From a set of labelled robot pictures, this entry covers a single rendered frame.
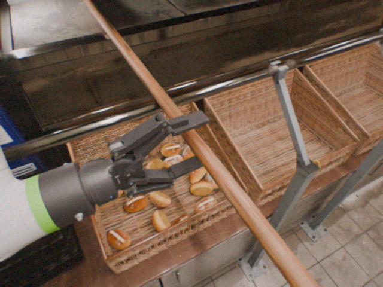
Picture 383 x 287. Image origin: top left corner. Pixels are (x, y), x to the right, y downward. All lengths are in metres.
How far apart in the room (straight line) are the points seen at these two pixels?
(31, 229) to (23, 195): 0.05
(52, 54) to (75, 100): 0.18
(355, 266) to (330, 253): 0.13
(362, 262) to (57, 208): 1.73
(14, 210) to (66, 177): 0.08
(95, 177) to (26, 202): 0.09
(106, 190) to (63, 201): 0.06
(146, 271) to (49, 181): 0.67
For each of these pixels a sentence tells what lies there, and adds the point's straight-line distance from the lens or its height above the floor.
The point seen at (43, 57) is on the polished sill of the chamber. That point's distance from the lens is 0.91.
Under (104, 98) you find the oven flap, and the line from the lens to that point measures 0.99.
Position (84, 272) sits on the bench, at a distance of 1.08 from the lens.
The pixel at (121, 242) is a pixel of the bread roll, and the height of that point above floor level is 0.64.
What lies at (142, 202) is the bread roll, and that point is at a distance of 1.07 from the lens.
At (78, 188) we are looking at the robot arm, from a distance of 0.41.
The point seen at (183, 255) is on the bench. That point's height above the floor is 0.58.
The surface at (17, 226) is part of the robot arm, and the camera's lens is 0.43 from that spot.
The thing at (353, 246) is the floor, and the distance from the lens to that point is 1.92.
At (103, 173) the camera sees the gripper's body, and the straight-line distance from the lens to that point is 0.41.
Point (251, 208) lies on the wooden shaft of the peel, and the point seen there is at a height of 1.21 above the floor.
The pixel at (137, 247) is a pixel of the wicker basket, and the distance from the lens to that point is 0.90.
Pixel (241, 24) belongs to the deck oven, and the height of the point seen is 1.13.
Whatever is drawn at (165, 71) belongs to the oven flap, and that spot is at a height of 1.01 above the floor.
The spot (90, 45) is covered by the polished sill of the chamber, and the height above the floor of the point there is 1.17.
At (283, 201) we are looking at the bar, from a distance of 0.98.
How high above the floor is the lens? 1.55
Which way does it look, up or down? 48 degrees down
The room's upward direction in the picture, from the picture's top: straight up
